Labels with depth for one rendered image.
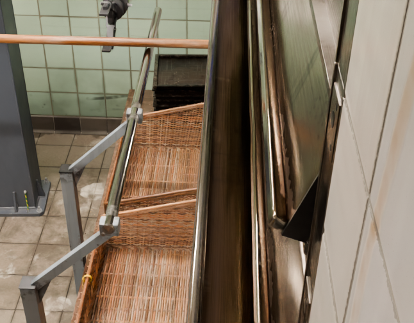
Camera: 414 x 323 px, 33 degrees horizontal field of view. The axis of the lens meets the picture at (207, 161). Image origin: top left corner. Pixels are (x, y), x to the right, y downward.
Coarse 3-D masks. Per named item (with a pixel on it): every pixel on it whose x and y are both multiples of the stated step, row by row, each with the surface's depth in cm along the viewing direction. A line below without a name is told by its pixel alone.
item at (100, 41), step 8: (0, 40) 230; (8, 40) 230; (16, 40) 230; (24, 40) 229; (32, 40) 229; (40, 40) 229; (48, 40) 229; (56, 40) 229; (64, 40) 229; (72, 40) 229; (80, 40) 229; (88, 40) 229; (96, 40) 229; (104, 40) 228; (112, 40) 228; (120, 40) 228; (128, 40) 228; (136, 40) 228; (144, 40) 228; (152, 40) 228; (160, 40) 228; (168, 40) 228; (176, 40) 228; (184, 40) 228; (192, 40) 228; (200, 40) 228; (208, 40) 228; (192, 48) 229; (200, 48) 229
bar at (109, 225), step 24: (144, 72) 217; (72, 168) 212; (120, 168) 177; (72, 192) 216; (120, 192) 170; (72, 216) 222; (72, 240) 228; (96, 240) 163; (72, 264) 168; (24, 288) 173; (24, 312) 178
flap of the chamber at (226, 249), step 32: (224, 0) 206; (224, 32) 189; (224, 64) 174; (224, 96) 162; (224, 128) 151; (224, 160) 141; (224, 192) 133; (224, 224) 126; (192, 256) 118; (224, 256) 119; (224, 288) 113; (224, 320) 108
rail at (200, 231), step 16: (208, 64) 169; (208, 80) 162; (208, 96) 157; (208, 112) 151; (208, 128) 146; (208, 144) 142; (208, 160) 137; (208, 176) 133; (208, 192) 129; (192, 272) 112; (192, 288) 109; (192, 304) 107; (192, 320) 104
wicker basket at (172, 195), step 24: (144, 120) 278; (168, 120) 277; (120, 144) 262; (144, 144) 285; (168, 144) 284; (192, 144) 283; (144, 168) 274; (168, 168) 274; (192, 168) 274; (144, 192) 262; (168, 192) 230; (192, 192) 229
